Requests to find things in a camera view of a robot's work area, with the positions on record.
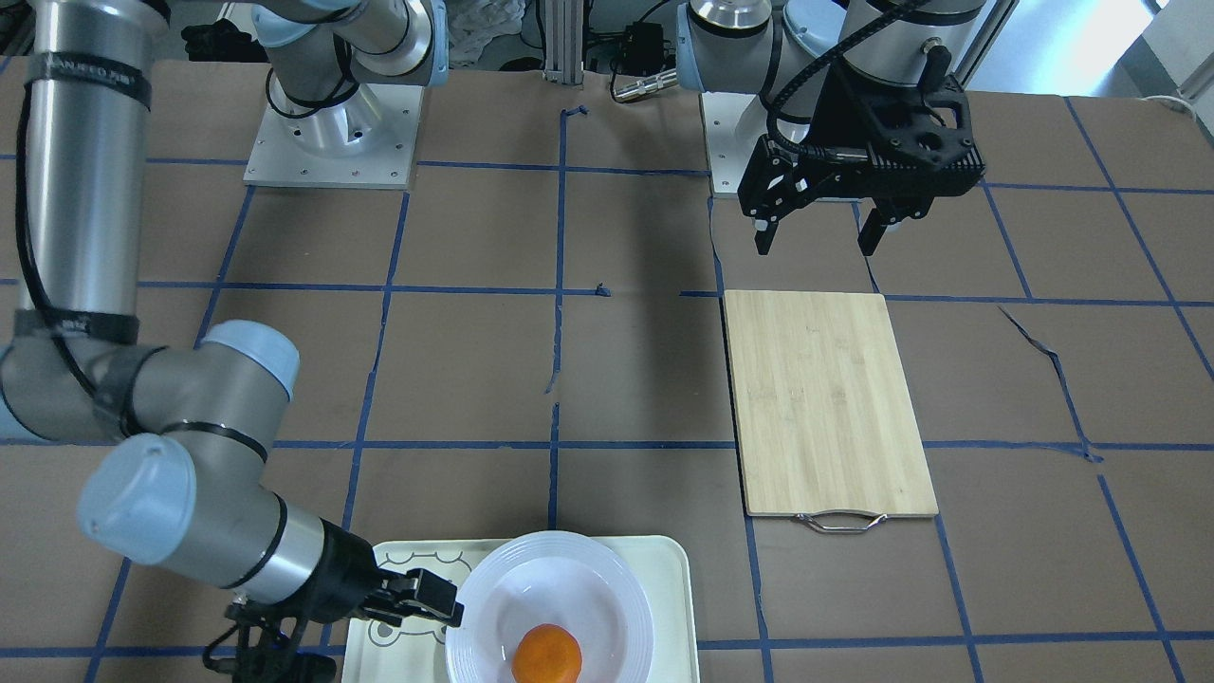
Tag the bamboo cutting board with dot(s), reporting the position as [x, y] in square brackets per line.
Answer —
[824, 420]

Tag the orange fruit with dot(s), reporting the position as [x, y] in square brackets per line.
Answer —
[547, 653]

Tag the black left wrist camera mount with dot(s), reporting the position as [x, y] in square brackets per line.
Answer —
[920, 134]

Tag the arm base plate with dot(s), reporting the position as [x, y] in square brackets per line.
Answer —
[732, 123]
[368, 141]

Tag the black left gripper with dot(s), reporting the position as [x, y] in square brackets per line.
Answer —
[838, 119]

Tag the black power adapter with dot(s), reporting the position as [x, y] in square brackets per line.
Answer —
[642, 49]

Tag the cream bear tray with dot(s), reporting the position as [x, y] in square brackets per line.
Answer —
[414, 650]

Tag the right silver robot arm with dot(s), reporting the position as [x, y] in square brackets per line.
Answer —
[192, 427]

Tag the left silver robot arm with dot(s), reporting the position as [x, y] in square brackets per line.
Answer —
[802, 60]

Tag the aluminium frame post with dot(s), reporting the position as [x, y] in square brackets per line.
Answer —
[563, 41]

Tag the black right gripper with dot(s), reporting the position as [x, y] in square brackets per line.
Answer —
[347, 570]

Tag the white ribbed plate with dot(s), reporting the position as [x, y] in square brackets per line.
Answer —
[552, 578]

